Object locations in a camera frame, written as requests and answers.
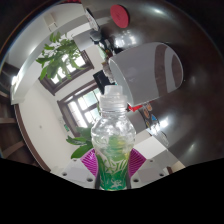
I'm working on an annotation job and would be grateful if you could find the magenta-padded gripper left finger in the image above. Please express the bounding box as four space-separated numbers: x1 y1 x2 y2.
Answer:
57 147 98 190

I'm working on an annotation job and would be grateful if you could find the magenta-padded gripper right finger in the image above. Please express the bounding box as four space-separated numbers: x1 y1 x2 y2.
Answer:
128 147 168 190

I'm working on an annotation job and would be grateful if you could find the clear green-labelled drink bottle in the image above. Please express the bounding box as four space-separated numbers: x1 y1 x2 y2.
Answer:
90 84 137 191

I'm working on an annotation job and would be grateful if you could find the leafy plant in white pot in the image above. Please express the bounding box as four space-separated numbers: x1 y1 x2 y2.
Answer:
35 30 97 81
65 126 96 160

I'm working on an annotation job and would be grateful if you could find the dark wooden glazed door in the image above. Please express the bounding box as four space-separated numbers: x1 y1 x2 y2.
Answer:
56 82 105 138

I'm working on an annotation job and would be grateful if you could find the dark-framed window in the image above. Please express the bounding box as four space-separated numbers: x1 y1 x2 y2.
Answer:
37 49 95 96

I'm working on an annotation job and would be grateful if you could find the grey cup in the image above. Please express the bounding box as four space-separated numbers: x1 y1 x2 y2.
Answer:
107 41 185 108

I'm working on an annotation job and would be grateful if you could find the grey round device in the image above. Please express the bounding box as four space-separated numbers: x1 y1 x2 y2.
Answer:
88 28 103 43

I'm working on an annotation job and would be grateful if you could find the printed magazine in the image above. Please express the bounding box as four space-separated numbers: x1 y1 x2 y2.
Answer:
84 7 101 30

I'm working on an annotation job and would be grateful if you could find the flat round red coaster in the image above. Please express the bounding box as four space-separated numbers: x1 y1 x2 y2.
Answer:
109 3 131 30

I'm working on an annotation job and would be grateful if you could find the white wall radiator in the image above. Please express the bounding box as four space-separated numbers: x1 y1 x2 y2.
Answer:
42 12 56 33

